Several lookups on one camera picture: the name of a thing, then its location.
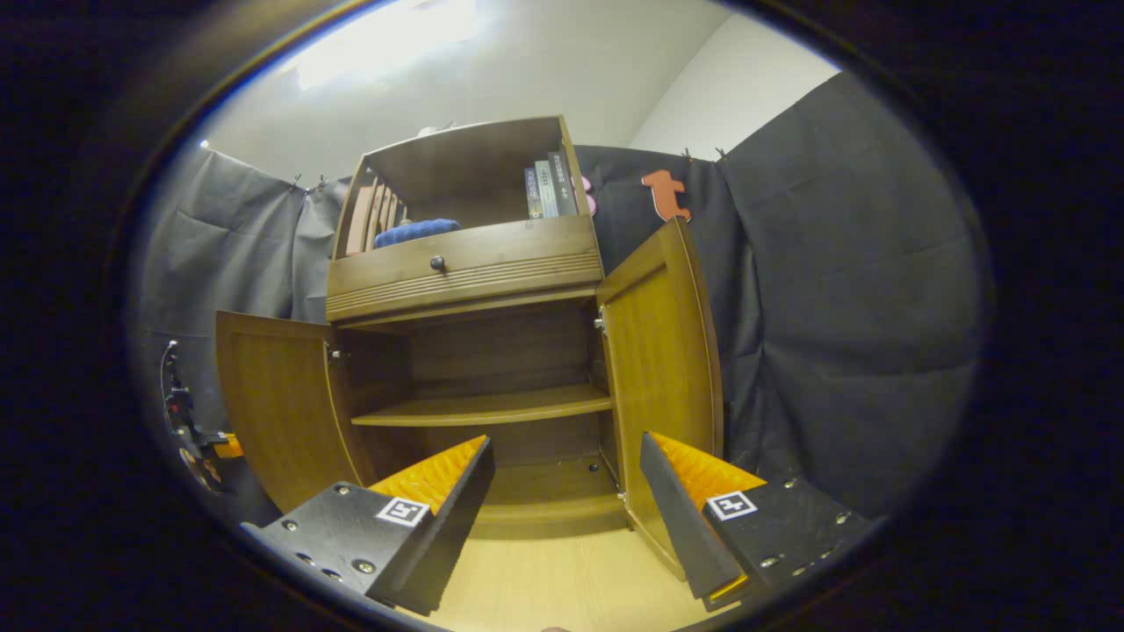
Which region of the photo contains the black backdrop cloth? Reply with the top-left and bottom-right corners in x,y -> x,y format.
132,70 -> 984,519

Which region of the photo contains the wooden cabinet drawer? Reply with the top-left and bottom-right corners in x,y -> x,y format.
327,215 -> 605,324

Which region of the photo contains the wooden cabinet door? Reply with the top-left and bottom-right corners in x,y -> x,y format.
595,217 -> 725,582
215,310 -> 374,514

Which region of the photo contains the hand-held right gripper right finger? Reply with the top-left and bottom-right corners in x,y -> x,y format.
638,430 -> 875,614

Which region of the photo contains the light grey book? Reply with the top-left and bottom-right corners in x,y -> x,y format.
535,160 -> 560,219

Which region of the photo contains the blue towel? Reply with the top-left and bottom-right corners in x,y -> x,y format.
374,219 -> 462,249

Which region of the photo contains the wooden double-door shoe cabinet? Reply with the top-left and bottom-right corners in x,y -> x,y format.
215,114 -> 725,582

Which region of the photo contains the wooden inner shelf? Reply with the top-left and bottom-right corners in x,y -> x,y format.
351,384 -> 613,428

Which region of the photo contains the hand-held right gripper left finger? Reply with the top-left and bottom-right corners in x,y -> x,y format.
241,434 -> 495,617

